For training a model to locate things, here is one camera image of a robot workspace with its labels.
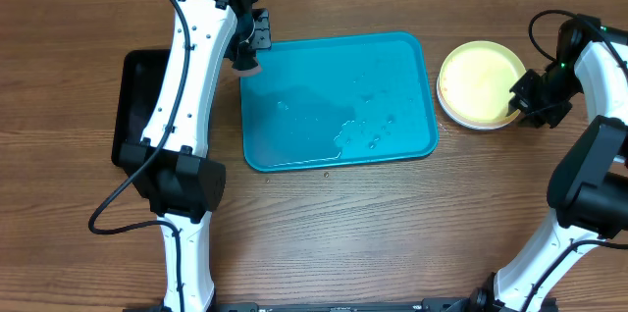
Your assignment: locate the green and pink sponge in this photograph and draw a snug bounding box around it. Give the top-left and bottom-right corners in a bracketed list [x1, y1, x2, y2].
[233, 58, 262, 78]

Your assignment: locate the yellow-green plate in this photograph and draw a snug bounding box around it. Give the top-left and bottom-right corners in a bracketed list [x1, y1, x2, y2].
[437, 40, 526, 122]

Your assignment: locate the white plate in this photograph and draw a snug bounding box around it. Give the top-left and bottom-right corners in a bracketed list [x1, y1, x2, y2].
[436, 78, 520, 130]

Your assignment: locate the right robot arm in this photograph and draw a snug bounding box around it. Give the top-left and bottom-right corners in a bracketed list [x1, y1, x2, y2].
[450, 11, 627, 311]

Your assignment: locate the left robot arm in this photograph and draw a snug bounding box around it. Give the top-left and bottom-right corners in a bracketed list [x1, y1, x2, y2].
[112, 0, 271, 311]

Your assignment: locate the teal plastic tray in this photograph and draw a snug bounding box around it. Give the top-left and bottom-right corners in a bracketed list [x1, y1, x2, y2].
[240, 31, 439, 172]

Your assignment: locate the black rectangular tray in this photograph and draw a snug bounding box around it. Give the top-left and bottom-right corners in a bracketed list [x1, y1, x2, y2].
[111, 49, 170, 167]

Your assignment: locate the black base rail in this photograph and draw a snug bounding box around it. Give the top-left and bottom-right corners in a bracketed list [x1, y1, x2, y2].
[122, 295, 559, 312]

